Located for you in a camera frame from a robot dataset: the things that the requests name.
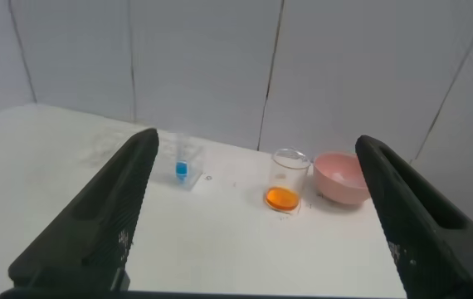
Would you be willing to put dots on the clear plastic test tube rack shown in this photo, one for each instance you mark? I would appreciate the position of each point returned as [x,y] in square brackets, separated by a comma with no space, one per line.
[195,160]

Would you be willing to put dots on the clear glass beaker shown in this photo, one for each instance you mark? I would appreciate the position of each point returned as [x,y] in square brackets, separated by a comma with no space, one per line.
[288,182]

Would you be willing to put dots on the test tube with blue pigment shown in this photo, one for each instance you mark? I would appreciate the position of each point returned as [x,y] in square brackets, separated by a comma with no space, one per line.
[181,168]

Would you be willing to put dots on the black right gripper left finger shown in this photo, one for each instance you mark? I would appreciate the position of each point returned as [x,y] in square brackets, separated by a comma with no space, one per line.
[95,224]

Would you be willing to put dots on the pink bowl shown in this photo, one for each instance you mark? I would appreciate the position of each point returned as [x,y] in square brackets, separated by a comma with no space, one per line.
[338,178]

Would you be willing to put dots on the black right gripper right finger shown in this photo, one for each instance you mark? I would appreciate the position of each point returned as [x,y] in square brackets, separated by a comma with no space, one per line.
[423,232]

